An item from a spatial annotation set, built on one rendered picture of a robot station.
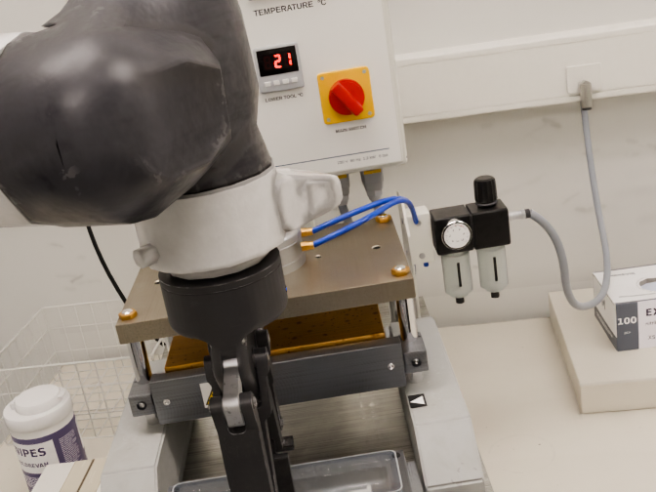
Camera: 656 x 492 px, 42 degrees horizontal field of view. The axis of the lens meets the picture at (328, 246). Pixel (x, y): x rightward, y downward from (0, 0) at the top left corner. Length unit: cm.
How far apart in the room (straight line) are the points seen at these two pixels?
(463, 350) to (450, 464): 66
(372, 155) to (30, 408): 55
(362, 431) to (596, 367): 45
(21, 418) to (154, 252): 72
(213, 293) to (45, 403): 70
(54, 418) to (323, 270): 49
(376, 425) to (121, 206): 55
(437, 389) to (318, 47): 37
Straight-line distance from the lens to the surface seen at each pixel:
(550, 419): 122
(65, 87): 39
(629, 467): 114
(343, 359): 79
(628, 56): 135
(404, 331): 80
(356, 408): 94
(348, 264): 82
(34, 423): 118
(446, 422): 77
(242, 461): 52
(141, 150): 39
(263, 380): 54
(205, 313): 51
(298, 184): 52
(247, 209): 48
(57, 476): 114
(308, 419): 93
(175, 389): 80
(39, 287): 162
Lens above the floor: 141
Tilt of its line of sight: 20 degrees down
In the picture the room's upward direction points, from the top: 9 degrees counter-clockwise
